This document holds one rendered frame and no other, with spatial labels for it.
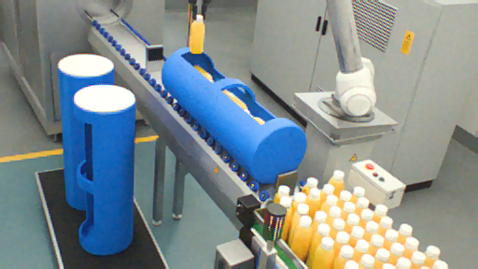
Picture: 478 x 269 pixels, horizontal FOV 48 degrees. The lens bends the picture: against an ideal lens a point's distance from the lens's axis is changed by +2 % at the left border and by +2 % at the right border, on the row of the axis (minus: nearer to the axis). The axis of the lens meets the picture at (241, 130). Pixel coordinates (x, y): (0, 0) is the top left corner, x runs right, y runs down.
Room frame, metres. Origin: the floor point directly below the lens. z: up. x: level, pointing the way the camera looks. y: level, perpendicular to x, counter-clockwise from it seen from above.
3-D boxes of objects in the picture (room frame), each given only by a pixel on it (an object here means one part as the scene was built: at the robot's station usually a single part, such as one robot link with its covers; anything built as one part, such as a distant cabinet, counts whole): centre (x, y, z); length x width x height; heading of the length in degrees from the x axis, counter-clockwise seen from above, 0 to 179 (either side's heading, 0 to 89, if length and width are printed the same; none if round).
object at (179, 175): (2.67, 0.34, 0.31); 0.06 x 0.06 x 0.63; 35
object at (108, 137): (2.24, 0.67, 0.59); 0.28 x 0.28 x 0.88
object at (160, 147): (2.59, 0.45, 0.31); 0.06 x 0.06 x 0.63; 35
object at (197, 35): (2.46, 0.28, 1.33); 0.07 x 0.07 x 0.17
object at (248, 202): (1.63, -0.07, 0.95); 0.10 x 0.07 x 0.10; 125
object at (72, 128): (2.59, 0.87, 0.59); 0.28 x 0.28 x 0.88
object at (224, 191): (2.63, 0.40, 0.79); 2.17 x 0.29 x 0.34; 35
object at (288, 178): (1.78, -0.21, 0.99); 0.10 x 0.02 x 0.12; 125
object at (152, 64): (2.86, 0.56, 1.00); 0.10 x 0.04 x 0.15; 125
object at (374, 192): (1.78, -0.56, 1.05); 0.20 x 0.10 x 0.10; 35
